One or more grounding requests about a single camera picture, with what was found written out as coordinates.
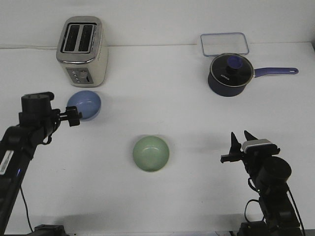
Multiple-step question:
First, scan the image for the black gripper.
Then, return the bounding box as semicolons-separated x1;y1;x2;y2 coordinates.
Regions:
18;91;83;131
220;130;260;172

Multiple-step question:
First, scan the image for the blue bowl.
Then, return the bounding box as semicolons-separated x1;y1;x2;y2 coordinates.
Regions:
67;90;101;121

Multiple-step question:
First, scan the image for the green bowl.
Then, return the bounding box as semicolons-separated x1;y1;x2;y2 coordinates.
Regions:
132;136;170;172

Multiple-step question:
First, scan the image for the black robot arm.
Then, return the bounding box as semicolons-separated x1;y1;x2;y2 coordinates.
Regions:
220;131;306;236
0;92;82;235

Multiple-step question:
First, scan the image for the silver two-slot toaster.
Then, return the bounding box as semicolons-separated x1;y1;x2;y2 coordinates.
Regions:
56;16;108;88

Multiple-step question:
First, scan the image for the dark blue saucepan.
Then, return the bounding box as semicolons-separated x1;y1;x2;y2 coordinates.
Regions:
208;67;299;97

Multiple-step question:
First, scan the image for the glass pot lid blue knob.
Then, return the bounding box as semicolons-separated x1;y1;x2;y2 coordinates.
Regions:
210;53;254;88

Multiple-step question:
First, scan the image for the clear plastic container lid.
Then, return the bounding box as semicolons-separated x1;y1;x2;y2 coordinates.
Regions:
200;32;250;57

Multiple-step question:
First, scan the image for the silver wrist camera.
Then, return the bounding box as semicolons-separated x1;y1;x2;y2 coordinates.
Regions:
242;139;280;155

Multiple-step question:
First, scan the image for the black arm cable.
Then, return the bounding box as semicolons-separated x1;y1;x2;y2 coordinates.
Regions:
19;185;34;233
243;179;307;236

